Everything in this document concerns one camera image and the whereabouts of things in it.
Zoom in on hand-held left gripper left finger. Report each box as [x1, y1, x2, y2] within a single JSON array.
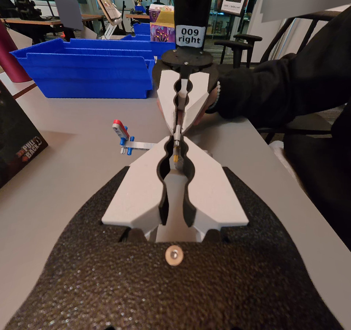
[[101, 136, 175, 242]]

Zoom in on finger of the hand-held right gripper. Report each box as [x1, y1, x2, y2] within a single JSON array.
[[179, 72, 211, 135], [157, 70, 180, 135]]

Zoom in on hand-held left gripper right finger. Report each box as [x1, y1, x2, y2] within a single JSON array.
[[175, 136, 249, 242]]

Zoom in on person's right forearm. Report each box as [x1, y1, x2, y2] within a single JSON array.
[[206, 51, 349, 122]]

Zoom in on red and grey lego assembly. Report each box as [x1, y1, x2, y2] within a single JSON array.
[[112, 119, 158, 155]]

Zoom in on lego set box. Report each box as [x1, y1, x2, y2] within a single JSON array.
[[0, 82, 49, 189]]

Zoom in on person's right hand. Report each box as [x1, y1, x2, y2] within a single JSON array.
[[193, 88, 219, 125]]

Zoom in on purple and yellow printed box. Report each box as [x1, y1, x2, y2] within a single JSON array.
[[149, 3, 176, 43]]

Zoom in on black armrest chair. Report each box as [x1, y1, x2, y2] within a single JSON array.
[[214, 34, 263, 69]]

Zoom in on large blue plastic bin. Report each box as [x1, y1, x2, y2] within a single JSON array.
[[10, 38, 156, 99]]

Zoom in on tilted board on stand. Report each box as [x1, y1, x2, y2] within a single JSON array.
[[85, 0, 123, 40]]

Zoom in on person's black jacket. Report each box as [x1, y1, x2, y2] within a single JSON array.
[[282, 5, 351, 252]]

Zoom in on black framed chair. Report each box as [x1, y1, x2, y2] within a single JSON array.
[[258, 10, 342, 145]]

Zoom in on wooden office desk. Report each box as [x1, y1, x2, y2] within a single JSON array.
[[0, 13, 106, 38]]

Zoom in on maroon cylinder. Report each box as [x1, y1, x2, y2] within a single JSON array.
[[0, 20, 32, 83]]

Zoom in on black machine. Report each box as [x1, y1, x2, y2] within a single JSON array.
[[11, 0, 42, 20]]

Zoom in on beaded bracelet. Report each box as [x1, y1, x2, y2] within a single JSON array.
[[212, 81, 221, 108]]

